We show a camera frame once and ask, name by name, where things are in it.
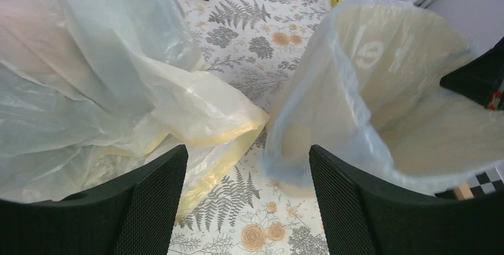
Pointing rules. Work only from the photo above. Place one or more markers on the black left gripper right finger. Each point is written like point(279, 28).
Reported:
point(363, 214)

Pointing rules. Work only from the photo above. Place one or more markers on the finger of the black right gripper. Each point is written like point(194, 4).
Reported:
point(481, 80)

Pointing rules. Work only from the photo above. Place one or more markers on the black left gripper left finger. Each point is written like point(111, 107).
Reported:
point(130, 214)

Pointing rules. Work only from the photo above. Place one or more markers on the light blue trash bag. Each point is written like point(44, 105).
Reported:
point(354, 99)

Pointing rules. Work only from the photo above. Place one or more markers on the beige plastic trash bin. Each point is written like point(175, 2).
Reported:
point(413, 99)

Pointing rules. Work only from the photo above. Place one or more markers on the translucent white yellow trash bag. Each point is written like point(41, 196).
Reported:
point(92, 89)

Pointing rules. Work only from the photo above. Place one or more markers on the black white checkerboard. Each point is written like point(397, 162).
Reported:
point(482, 184)

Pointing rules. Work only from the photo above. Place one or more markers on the small tan wooden block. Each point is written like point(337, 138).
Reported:
point(463, 192)

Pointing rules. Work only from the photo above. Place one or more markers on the floral patterned table mat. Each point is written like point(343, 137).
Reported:
point(254, 45)

